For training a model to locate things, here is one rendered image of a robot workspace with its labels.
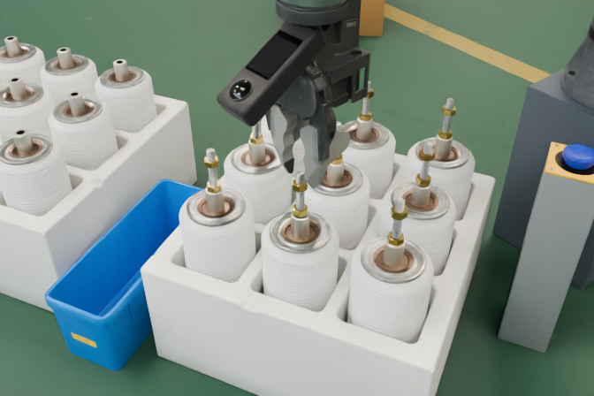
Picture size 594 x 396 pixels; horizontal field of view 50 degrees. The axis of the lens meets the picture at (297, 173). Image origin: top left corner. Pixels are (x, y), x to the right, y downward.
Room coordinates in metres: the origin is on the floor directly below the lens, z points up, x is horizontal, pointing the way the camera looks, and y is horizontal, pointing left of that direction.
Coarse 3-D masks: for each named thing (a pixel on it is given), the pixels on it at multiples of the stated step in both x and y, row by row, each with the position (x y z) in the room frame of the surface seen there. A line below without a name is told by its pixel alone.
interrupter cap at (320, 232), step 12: (288, 216) 0.62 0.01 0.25; (312, 216) 0.62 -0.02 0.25; (276, 228) 0.59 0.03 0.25; (288, 228) 0.60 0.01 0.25; (312, 228) 0.60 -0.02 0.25; (324, 228) 0.59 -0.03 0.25; (276, 240) 0.57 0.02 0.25; (288, 240) 0.57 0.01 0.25; (300, 240) 0.57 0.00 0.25; (312, 240) 0.57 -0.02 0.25; (324, 240) 0.57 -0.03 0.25; (288, 252) 0.55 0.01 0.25; (300, 252) 0.55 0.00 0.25; (312, 252) 0.55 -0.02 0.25
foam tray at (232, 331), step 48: (480, 192) 0.76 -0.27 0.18; (480, 240) 0.75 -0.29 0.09; (144, 288) 0.60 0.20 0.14; (192, 288) 0.56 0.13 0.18; (240, 288) 0.56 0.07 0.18; (336, 288) 0.56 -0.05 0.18; (432, 288) 0.57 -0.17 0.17; (192, 336) 0.57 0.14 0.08; (240, 336) 0.54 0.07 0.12; (288, 336) 0.51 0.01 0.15; (336, 336) 0.49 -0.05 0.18; (384, 336) 0.49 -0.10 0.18; (432, 336) 0.49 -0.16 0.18; (240, 384) 0.54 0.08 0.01; (288, 384) 0.51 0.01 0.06; (336, 384) 0.48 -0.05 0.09; (384, 384) 0.46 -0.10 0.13; (432, 384) 0.46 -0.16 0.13
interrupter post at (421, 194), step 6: (414, 186) 0.65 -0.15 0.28; (420, 186) 0.64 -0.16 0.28; (426, 186) 0.64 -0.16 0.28; (414, 192) 0.64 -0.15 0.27; (420, 192) 0.64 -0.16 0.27; (426, 192) 0.64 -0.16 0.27; (414, 198) 0.64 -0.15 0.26; (420, 198) 0.64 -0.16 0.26; (426, 198) 0.64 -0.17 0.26; (414, 204) 0.64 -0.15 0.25; (420, 204) 0.64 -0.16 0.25; (426, 204) 0.64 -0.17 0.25
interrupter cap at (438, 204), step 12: (396, 192) 0.66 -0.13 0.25; (408, 192) 0.66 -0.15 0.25; (432, 192) 0.66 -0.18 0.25; (444, 192) 0.66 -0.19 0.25; (408, 204) 0.64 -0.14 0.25; (432, 204) 0.64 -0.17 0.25; (444, 204) 0.64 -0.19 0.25; (408, 216) 0.62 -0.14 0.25; (420, 216) 0.61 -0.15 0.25; (432, 216) 0.61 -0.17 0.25
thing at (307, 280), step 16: (336, 240) 0.58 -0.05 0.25; (272, 256) 0.55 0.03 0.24; (288, 256) 0.55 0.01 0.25; (304, 256) 0.55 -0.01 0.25; (320, 256) 0.55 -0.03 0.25; (336, 256) 0.57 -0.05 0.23; (272, 272) 0.56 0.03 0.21; (288, 272) 0.54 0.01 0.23; (304, 272) 0.54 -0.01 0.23; (320, 272) 0.55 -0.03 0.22; (336, 272) 0.57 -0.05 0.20; (272, 288) 0.56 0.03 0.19; (288, 288) 0.54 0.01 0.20; (304, 288) 0.54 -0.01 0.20; (320, 288) 0.55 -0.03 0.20; (304, 304) 0.54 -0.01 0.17; (320, 304) 0.55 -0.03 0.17
